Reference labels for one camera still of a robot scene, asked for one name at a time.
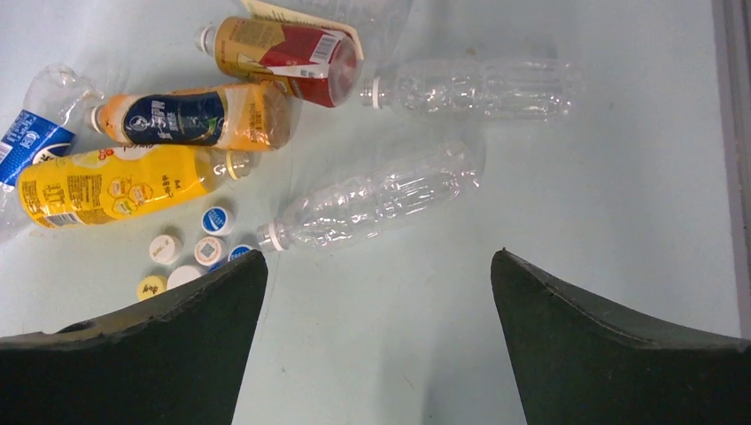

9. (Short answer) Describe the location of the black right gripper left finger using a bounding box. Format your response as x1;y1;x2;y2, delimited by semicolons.
1;251;268;424

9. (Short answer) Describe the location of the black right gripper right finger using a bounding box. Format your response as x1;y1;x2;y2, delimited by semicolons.
491;250;750;424

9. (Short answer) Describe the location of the crushed blue label bottle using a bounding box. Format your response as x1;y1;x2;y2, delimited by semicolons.
1;64;104;243

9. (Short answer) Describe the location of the yellow label bottle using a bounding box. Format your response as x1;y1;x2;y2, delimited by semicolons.
16;145;255;228

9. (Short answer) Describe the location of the clear bottle lower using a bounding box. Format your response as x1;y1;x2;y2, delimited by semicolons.
256;141;484;253

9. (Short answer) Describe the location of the clear bottle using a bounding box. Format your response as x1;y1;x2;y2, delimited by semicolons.
243;0;413;63
256;141;484;253
359;58;583;121

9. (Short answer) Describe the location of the orange navy label bottle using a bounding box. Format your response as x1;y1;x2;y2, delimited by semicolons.
86;82;291;152

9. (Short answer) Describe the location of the clear bottle upper right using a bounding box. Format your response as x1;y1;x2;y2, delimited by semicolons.
359;58;583;121

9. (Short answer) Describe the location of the red gold label bottle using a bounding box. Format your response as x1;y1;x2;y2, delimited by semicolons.
195;17;360;108

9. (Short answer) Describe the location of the clear bottle far back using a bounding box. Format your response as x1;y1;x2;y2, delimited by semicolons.
243;0;413;63

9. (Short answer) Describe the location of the yellow cap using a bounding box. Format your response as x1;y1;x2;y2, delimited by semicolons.
136;275;167;301

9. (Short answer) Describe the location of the plain white cap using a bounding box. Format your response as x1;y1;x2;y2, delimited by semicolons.
166;265;206;290

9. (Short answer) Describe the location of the white cap left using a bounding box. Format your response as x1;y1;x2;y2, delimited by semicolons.
149;234;183;266

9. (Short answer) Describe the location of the white grey printed cap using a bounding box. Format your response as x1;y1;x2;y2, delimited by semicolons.
194;236;228;267

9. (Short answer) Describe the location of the blue white cap right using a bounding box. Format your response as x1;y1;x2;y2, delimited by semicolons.
228;244;253;262

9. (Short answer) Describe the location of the blue white cap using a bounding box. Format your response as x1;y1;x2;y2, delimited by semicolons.
228;244;253;262
201;205;236;236

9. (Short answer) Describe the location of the blue white cap upper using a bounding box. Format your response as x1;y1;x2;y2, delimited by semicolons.
201;205;236;236

